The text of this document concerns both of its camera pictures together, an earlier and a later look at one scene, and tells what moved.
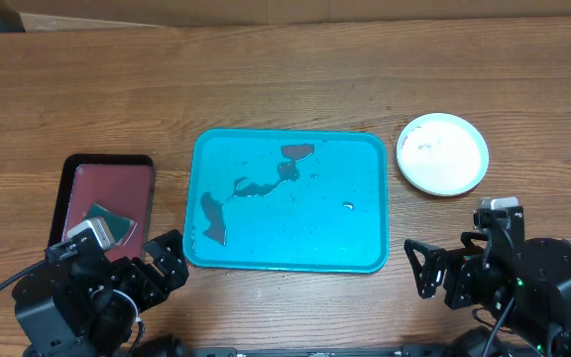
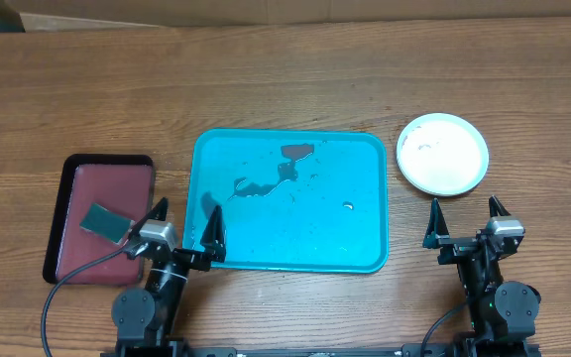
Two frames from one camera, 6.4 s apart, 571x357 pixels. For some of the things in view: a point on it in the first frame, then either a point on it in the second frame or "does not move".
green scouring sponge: x=121 y=227 does not move
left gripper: x=152 y=288 → x=198 y=261
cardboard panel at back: x=72 y=15 does not move
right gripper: x=469 y=265 → x=458 y=247
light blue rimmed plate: x=442 y=155 does not move
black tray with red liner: x=121 y=183 does not move
